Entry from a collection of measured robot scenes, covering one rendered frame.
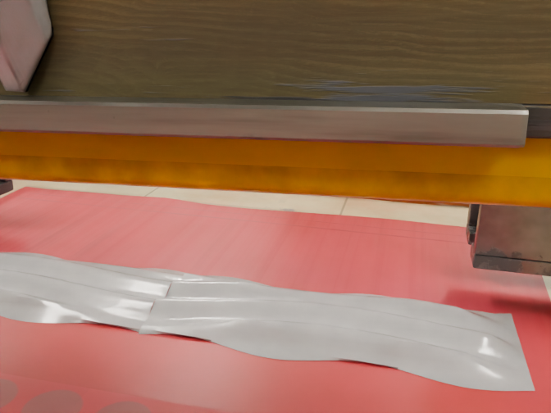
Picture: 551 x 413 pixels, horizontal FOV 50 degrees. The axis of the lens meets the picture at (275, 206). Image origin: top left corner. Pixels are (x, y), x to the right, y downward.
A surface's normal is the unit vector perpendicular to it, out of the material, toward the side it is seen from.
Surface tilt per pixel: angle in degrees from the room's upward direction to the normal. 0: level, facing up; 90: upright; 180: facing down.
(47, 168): 91
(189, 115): 91
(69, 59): 91
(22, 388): 0
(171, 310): 33
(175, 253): 0
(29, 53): 110
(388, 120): 91
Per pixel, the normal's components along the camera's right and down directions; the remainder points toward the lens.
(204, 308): 0.03, -0.62
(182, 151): -0.22, 0.31
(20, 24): 0.59, 0.57
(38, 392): 0.03, -0.95
